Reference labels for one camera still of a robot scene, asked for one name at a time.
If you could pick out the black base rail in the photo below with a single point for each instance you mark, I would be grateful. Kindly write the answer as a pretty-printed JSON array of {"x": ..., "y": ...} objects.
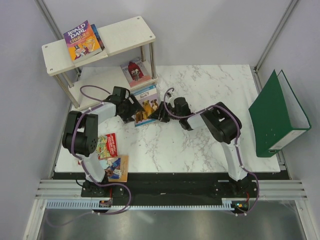
[{"x": 173, "y": 188}]

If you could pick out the green lever arch binder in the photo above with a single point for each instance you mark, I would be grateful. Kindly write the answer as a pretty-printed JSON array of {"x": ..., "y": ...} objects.
[{"x": 277, "y": 116}]

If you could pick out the pink book on shelf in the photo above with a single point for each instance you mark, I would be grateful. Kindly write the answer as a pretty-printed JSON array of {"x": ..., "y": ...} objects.
[{"x": 135, "y": 72}]

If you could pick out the aluminium frame post right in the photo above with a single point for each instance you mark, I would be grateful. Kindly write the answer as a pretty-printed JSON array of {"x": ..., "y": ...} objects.
[{"x": 276, "y": 33}]

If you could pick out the Jane Eyre blue book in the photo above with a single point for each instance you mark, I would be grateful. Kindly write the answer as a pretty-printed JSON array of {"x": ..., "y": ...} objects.
[{"x": 97, "y": 35}]

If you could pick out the white two-tier shelf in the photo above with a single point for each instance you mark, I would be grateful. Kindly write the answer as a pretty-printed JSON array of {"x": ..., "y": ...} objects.
[{"x": 117, "y": 38}]

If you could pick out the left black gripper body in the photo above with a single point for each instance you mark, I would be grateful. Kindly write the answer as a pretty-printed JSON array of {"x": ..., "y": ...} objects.
[{"x": 124, "y": 102}]

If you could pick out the Roald Dahl purple book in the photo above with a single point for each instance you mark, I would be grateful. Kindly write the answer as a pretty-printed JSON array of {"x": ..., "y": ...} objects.
[{"x": 81, "y": 42}]

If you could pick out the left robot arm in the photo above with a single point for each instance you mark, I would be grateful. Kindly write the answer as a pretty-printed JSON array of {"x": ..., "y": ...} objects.
[{"x": 80, "y": 135}]

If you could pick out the orange illustrated book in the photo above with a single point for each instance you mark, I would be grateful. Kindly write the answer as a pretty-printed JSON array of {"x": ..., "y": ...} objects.
[{"x": 116, "y": 168}]

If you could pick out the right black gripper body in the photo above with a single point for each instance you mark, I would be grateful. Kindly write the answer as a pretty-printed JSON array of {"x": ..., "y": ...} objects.
[{"x": 173, "y": 110}]

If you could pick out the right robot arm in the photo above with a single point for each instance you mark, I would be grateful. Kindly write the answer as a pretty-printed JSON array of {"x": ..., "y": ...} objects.
[{"x": 222, "y": 123}]

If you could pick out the red Treehouse book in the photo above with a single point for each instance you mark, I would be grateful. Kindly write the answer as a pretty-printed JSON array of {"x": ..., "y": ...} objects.
[{"x": 107, "y": 146}]

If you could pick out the dog picture book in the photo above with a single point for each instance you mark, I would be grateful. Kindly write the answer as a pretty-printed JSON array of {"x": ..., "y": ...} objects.
[{"x": 149, "y": 100}]

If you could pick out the white slotted cable duct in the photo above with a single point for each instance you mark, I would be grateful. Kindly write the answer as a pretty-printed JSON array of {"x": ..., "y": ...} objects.
[{"x": 95, "y": 204}]

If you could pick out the aluminium frame post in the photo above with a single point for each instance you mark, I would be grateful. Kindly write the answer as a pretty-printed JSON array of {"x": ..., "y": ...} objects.
[
  {"x": 276, "y": 33},
  {"x": 44, "y": 10}
]

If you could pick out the aluminium frame post left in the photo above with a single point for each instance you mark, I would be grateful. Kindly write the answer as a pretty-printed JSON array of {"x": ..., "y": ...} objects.
[{"x": 44, "y": 10}]

